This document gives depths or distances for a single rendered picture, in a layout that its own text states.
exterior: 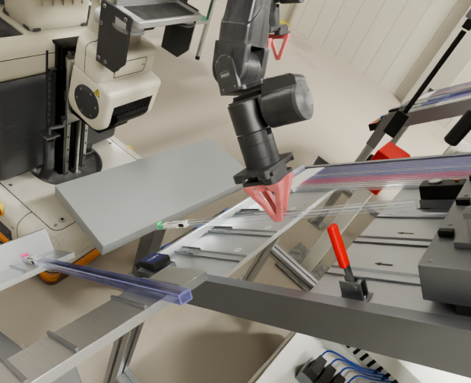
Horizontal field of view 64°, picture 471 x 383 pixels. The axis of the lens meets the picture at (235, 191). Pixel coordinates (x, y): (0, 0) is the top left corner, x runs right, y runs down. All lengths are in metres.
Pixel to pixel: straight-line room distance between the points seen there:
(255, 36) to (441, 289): 0.41
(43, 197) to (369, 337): 1.26
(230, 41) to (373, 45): 4.35
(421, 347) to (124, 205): 0.82
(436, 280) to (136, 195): 0.84
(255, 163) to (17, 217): 1.06
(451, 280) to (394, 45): 4.40
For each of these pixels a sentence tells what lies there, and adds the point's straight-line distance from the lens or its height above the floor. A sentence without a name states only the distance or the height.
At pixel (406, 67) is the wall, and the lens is 4.78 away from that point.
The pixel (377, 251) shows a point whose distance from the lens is 0.67.
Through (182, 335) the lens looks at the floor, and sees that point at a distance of 1.59.
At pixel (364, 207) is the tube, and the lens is 0.58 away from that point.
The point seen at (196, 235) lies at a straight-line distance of 0.90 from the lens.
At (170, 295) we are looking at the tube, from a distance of 0.37.
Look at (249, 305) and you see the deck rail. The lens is 0.63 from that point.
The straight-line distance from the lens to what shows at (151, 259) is 0.75.
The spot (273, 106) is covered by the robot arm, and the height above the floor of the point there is 1.16.
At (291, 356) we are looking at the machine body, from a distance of 0.95.
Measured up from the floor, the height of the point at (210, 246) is 0.77.
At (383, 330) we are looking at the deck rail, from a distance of 0.52.
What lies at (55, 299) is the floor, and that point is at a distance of 1.61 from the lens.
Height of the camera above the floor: 1.40
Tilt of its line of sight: 39 degrees down
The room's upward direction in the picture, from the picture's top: 25 degrees clockwise
